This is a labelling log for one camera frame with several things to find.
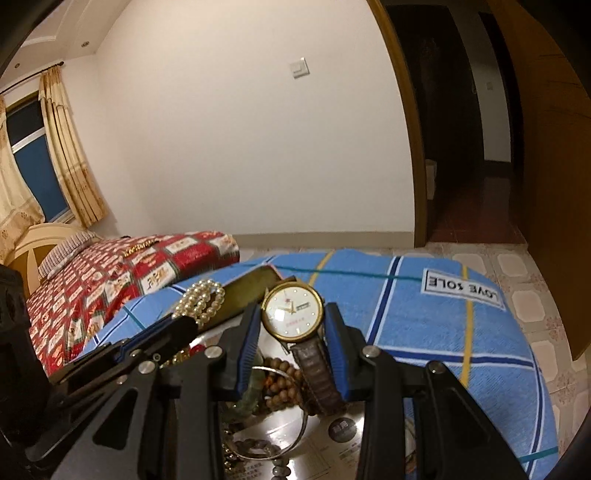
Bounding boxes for curtain rod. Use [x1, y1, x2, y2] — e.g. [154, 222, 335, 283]
[0, 61, 65, 95]

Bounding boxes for brown door frame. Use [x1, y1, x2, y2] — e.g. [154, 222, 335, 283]
[366, 0, 431, 249]

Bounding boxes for brown wooden door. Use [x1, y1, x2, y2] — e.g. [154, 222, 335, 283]
[490, 1, 590, 358]

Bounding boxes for gold beads on bed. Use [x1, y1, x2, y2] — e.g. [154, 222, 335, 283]
[122, 239, 158, 258]

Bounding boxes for window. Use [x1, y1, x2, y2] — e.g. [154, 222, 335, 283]
[7, 92, 74, 223]

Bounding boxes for red patterned bed quilt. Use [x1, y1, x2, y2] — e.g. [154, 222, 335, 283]
[27, 231, 239, 375]

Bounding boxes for wooden headboard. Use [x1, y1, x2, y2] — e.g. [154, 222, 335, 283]
[5, 223, 83, 299]

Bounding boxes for green jade bead bracelet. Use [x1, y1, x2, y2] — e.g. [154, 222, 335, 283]
[230, 368, 270, 416]

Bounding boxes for brown wooden bead bracelet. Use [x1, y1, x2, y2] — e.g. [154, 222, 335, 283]
[262, 357, 320, 416]

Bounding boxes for pink tin box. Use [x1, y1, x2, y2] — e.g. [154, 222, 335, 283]
[205, 278, 406, 479]

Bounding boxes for left beige curtain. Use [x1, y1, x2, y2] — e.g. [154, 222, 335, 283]
[0, 99, 45, 264]

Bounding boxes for silver bangle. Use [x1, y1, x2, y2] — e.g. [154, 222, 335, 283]
[221, 362, 308, 466]

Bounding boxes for beige curtain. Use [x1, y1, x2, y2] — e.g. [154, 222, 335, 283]
[0, 99, 45, 264]
[38, 66, 108, 228]

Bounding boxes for white pearl bracelet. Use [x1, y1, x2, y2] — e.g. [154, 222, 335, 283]
[170, 278, 228, 329]

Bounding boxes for gold watch leather strap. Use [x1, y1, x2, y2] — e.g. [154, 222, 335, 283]
[260, 280, 348, 416]

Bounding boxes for white wall switch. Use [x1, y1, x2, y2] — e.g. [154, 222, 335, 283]
[290, 57, 310, 79]

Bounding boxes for right beige curtain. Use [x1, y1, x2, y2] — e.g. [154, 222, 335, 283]
[38, 66, 108, 228]

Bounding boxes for white printed paper leaflet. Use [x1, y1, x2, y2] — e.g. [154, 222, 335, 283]
[232, 403, 363, 479]

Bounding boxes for striped pillow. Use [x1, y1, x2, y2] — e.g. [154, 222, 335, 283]
[38, 231, 101, 280]

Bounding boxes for blue plaid towel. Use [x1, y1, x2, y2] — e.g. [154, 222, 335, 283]
[82, 250, 559, 479]

